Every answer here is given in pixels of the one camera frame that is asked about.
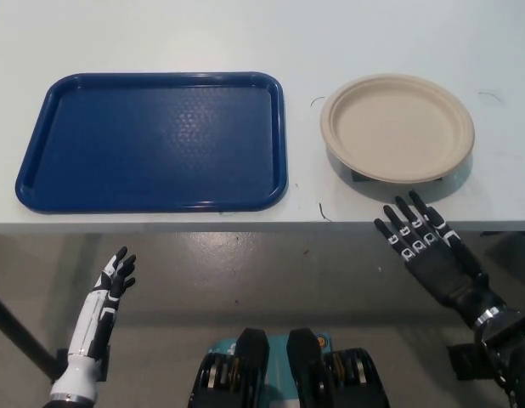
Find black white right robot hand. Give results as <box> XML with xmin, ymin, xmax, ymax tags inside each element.
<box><xmin>375</xmin><ymin>190</ymin><xmax>508</xmax><ymax>327</ymax></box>

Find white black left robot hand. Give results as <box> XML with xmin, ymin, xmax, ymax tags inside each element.
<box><xmin>49</xmin><ymin>246</ymin><xmax>138</xmax><ymax>403</ymax></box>

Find beige paper plate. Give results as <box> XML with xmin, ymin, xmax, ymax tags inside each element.
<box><xmin>319</xmin><ymin>74</ymin><xmax>476</xmax><ymax>184</ymax></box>

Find blue plastic tray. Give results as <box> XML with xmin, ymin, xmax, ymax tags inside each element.
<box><xmin>15</xmin><ymin>71</ymin><xmax>291</xmax><ymax>213</ymax></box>

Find black table leg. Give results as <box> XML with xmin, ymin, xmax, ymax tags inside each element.
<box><xmin>0</xmin><ymin>288</ymin><xmax>62</xmax><ymax>383</ymax></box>

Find grey perforated plastic basket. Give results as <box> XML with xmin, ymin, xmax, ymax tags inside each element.
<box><xmin>328</xmin><ymin>144</ymin><xmax>474</xmax><ymax>184</ymax></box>

